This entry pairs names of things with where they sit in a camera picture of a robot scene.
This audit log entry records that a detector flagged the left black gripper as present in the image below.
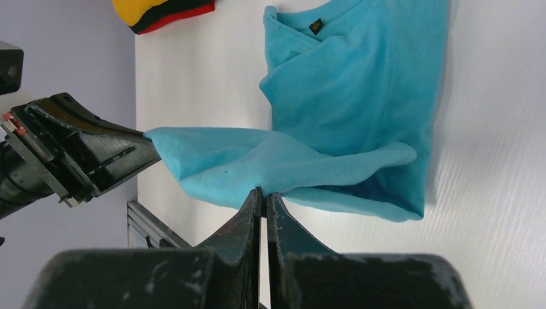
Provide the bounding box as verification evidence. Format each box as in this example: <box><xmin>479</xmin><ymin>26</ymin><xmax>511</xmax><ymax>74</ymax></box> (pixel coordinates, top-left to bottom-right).
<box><xmin>1</xmin><ymin>93</ymin><xmax>160</xmax><ymax>218</ymax></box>

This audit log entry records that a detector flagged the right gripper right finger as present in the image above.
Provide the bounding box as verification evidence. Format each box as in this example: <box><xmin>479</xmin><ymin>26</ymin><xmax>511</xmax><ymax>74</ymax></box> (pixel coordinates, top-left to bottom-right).
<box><xmin>266</xmin><ymin>194</ymin><xmax>473</xmax><ymax>308</ymax></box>

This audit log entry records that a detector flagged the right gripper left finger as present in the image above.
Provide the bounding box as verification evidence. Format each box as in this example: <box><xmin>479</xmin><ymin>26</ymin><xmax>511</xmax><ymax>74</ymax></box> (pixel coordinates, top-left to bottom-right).
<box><xmin>24</xmin><ymin>188</ymin><xmax>262</xmax><ymax>308</ymax></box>

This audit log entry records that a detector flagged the teal polo shirt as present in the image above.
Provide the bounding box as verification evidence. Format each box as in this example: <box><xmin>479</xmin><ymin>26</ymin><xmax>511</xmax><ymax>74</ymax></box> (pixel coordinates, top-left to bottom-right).
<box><xmin>145</xmin><ymin>1</ymin><xmax>449</xmax><ymax>222</ymax></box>

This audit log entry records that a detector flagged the orange folded shirt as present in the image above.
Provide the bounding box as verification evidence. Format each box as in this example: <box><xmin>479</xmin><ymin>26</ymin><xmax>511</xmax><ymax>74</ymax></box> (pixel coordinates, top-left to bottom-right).
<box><xmin>111</xmin><ymin>0</ymin><xmax>167</xmax><ymax>26</ymax></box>

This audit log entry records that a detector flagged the red folded shirt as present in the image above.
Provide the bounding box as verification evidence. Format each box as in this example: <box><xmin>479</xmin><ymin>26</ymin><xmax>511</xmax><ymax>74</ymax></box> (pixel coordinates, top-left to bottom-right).
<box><xmin>131</xmin><ymin>1</ymin><xmax>215</xmax><ymax>35</ymax></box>

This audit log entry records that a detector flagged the aluminium frame rail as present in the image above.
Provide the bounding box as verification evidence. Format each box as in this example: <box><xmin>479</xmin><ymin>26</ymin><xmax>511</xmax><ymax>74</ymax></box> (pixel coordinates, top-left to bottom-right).
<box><xmin>127</xmin><ymin>201</ymin><xmax>191</xmax><ymax>248</ymax></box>

